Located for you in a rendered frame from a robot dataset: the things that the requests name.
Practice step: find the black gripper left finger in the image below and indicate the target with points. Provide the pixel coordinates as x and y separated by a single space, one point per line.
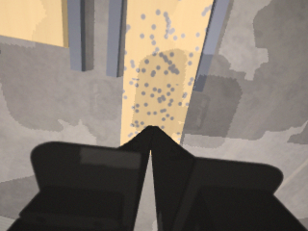
75 165

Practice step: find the pale yellow speckled strip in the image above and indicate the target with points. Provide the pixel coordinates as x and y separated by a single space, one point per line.
163 44

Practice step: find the tan flat strip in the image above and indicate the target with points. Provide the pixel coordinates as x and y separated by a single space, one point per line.
43 21

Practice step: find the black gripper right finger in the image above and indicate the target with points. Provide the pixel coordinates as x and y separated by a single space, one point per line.
178 174

